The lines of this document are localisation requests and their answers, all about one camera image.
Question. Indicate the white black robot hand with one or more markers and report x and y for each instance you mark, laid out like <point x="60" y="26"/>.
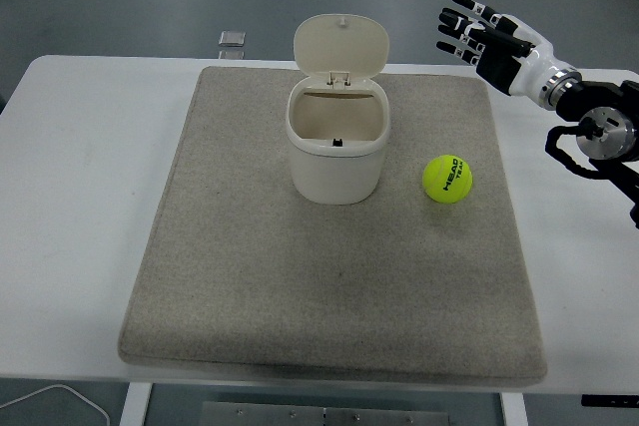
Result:
<point x="529" y="64"/>

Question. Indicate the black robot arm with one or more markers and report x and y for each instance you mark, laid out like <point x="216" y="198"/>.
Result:
<point x="606" y="129"/>

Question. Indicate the beige fabric mat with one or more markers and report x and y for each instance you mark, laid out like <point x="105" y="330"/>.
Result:
<point x="319" y="286"/>

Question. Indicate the cream lidded plastic bin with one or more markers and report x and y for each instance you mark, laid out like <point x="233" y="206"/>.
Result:
<point x="334" y="176"/>

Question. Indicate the yellow-green tennis ball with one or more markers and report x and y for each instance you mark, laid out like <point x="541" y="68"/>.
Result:
<point x="447" y="181"/>

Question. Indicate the white table leg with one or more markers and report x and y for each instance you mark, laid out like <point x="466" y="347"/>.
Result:
<point x="135" y="406"/>
<point x="514" y="411"/>

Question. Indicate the silver square floor plate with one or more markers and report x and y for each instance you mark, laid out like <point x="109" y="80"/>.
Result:
<point x="232" y="38"/>
<point x="230" y="54"/>

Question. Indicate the black table control panel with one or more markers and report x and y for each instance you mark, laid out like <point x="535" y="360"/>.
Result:
<point x="609" y="400"/>

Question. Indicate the grey metal plate with screws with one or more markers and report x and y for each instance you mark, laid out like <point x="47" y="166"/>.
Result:
<point x="324" y="416"/>

